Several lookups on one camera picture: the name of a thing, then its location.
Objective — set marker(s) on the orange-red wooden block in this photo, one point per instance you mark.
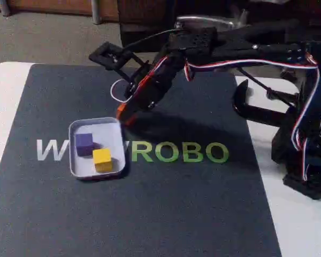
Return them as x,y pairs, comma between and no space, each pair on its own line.
120,112

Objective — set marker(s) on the purple wooden block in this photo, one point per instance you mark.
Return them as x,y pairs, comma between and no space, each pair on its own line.
84,143

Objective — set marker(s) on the yellow wooden block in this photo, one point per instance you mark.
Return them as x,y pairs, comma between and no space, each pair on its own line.
102,159

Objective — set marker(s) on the white rounded tray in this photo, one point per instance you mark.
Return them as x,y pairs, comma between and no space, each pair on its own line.
77,168

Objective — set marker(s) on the dark brown box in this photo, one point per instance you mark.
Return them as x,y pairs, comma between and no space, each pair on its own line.
141,16

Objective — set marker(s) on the chrome office chair base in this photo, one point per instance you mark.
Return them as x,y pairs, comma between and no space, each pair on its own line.
192,20

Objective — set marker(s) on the grey metal leg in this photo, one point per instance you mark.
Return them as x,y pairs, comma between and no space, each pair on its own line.
4,8
96,13

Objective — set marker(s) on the dark mat with logo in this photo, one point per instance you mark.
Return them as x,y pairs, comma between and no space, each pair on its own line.
123,214

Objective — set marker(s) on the black table clamp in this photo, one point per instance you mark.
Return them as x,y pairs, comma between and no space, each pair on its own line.
259,111

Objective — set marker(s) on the brown wooden panel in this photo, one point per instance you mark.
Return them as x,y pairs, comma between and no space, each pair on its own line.
50,5

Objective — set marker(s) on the black camera mount frame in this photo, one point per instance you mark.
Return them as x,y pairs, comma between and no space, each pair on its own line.
101,54

